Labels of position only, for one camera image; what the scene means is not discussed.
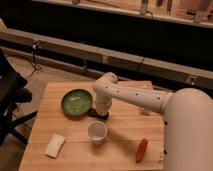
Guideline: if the black eraser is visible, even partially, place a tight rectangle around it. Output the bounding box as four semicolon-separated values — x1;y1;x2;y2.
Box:
88;108;109;120

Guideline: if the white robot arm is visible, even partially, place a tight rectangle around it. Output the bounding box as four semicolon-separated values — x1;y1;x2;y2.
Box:
93;72;213;171

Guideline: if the green bowl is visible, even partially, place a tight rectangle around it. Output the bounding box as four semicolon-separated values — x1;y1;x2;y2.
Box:
61;89;93;117

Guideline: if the white plastic cup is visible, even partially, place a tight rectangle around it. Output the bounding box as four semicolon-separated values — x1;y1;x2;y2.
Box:
87;121;108;145

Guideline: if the orange carrot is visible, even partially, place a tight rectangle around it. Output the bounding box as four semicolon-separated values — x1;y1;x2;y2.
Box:
135;139;148;162

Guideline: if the white sponge block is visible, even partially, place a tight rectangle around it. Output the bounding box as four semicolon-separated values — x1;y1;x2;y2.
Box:
45;134;65;158

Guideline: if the black office chair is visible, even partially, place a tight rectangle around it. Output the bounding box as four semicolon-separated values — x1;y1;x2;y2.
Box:
0;48;37;145

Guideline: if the black cable on floor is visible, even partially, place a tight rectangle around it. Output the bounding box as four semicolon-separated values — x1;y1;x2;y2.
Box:
25;40;42;79

